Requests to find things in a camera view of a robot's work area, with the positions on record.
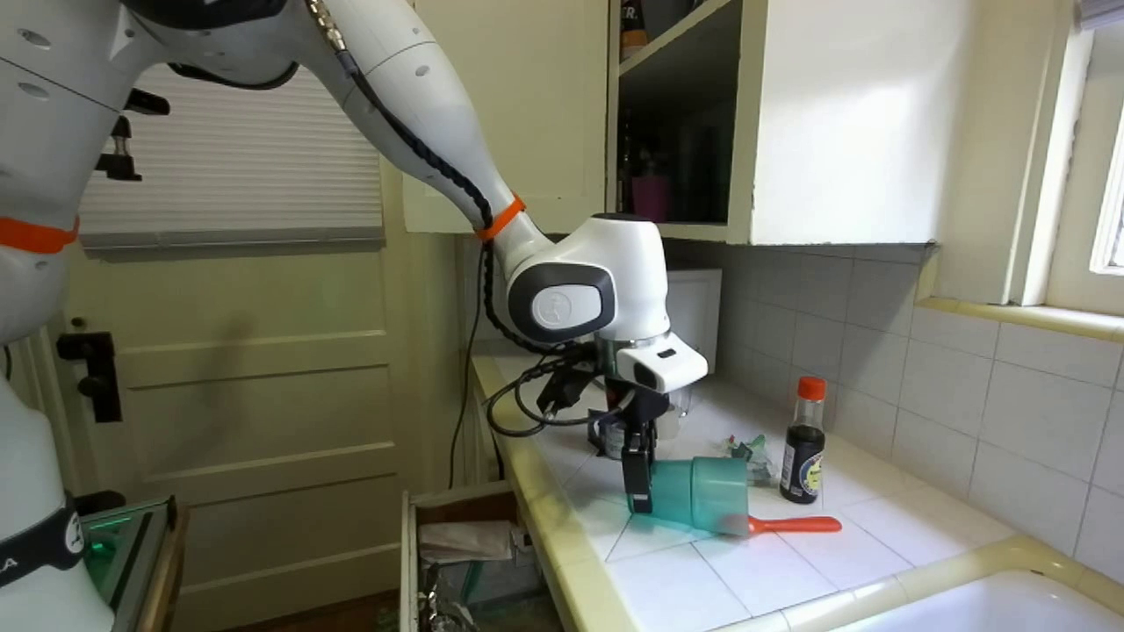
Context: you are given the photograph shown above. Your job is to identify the cream cabinet door small knob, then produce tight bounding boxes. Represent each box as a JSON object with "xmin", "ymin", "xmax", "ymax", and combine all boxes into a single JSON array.
[{"xmin": 400, "ymin": 0, "xmax": 612, "ymax": 239}]

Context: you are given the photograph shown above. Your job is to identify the window with cream frame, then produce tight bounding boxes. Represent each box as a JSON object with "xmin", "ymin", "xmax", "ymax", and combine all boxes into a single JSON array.
[{"xmin": 1005, "ymin": 0, "xmax": 1124, "ymax": 343}]

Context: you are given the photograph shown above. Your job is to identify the pink cup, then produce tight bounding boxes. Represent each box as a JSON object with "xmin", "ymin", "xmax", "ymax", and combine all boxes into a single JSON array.
[{"xmin": 628, "ymin": 162, "xmax": 674, "ymax": 224}]

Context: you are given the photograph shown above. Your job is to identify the cream panelled room door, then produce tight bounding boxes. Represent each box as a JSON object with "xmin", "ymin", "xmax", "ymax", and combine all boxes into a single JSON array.
[{"xmin": 46, "ymin": 224, "xmax": 424, "ymax": 632}]

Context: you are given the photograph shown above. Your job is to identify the cream wall cabinet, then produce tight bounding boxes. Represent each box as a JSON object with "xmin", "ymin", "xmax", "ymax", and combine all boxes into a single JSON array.
[{"xmin": 603, "ymin": 0, "xmax": 943, "ymax": 248}]

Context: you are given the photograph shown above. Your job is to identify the green crumpled wrapper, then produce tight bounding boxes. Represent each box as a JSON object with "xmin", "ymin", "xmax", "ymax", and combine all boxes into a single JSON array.
[{"xmin": 725, "ymin": 431, "xmax": 785, "ymax": 489}]

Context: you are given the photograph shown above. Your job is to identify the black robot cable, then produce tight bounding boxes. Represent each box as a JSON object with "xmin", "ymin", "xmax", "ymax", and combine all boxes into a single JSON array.
[{"xmin": 477, "ymin": 248, "xmax": 612, "ymax": 441}]

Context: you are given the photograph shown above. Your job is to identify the soy sauce bottle red cap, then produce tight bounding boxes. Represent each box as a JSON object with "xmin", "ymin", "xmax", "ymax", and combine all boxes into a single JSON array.
[{"xmin": 780, "ymin": 376, "xmax": 833, "ymax": 510}]

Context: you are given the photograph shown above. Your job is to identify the white kitchen sink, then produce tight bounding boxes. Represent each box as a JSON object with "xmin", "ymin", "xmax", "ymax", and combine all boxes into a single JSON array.
[{"xmin": 804, "ymin": 557, "xmax": 1124, "ymax": 632}]

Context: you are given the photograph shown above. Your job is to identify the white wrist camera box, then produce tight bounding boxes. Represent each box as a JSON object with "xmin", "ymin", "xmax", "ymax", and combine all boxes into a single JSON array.
[{"xmin": 612, "ymin": 335, "xmax": 713, "ymax": 397}]

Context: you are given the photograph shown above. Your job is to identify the black door bracket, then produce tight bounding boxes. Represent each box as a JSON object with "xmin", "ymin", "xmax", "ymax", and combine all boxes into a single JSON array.
[{"xmin": 52, "ymin": 326, "xmax": 128, "ymax": 424}]

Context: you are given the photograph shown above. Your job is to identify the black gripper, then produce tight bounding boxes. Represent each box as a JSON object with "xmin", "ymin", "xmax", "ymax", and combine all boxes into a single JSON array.
[{"xmin": 603, "ymin": 384, "xmax": 674, "ymax": 515}]

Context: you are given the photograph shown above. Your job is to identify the grey door window blind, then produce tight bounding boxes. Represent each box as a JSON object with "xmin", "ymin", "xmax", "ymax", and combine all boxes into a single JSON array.
[{"xmin": 73, "ymin": 68, "xmax": 389, "ymax": 260}]

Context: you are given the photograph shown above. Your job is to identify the teal blue plastic cup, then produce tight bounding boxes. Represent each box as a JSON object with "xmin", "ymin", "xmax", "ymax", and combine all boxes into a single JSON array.
[{"xmin": 638, "ymin": 454, "xmax": 754, "ymax": 540}]

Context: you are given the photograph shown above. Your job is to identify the folded cloth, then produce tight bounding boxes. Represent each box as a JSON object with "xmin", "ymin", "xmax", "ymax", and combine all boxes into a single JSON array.
[{"xmin": 418, "ymin": 520, "xmax": 521, "ymax": 569}]

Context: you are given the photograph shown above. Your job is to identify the open wooden drawer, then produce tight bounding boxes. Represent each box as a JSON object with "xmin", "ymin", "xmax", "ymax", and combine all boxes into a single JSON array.
[{"xmin": 398, "ymin": 481, "xmax": 559, "ymax": 632}]

